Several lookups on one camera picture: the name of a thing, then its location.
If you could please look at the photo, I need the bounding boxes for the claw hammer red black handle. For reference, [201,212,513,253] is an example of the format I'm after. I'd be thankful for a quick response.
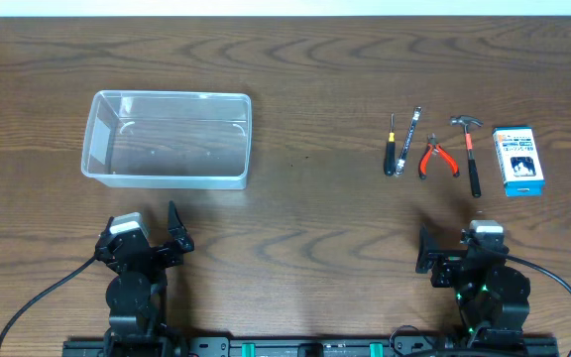
[450,115,483,198]

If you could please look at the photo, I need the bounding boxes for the clear plastic container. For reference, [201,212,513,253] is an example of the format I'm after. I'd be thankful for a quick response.
[80,90,253,190]

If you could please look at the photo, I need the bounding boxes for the silver socket wrench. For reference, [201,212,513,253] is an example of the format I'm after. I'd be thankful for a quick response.
[395,106,422,177]

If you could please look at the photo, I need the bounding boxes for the blue white cardboard box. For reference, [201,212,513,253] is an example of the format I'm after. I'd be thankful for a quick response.
[493,126,545,197]

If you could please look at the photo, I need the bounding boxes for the red handled pliers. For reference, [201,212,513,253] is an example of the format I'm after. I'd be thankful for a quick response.
[418,133,460,179]

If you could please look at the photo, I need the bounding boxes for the black yellow screwdriver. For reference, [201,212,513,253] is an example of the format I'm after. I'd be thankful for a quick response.
[384,113,396,177]

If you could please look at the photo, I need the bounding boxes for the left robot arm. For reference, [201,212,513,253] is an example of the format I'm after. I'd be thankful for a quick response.
[94,201,195,346]

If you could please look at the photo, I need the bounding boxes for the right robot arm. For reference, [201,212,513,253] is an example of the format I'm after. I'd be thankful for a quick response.
[415,220,530,350]

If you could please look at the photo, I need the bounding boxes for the left black cable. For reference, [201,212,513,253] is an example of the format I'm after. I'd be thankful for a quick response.
[0,252,101,357]

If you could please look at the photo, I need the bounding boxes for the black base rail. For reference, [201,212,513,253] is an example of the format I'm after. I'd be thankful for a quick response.
[61,335,560,357]

